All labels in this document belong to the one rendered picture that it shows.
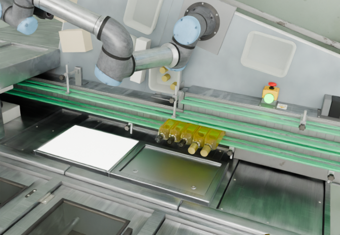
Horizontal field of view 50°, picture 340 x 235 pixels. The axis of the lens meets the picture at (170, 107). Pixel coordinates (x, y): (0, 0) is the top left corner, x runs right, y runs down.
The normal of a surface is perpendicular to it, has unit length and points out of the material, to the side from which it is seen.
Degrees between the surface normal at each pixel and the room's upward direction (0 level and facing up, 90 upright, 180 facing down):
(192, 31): 4
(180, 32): 4
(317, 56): 0
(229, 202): 90
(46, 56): 90
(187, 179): 90
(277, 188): 89
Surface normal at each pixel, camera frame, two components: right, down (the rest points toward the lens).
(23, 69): 0.92, 0.20
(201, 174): 0.05, -0.92
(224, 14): -0.40, 0.39
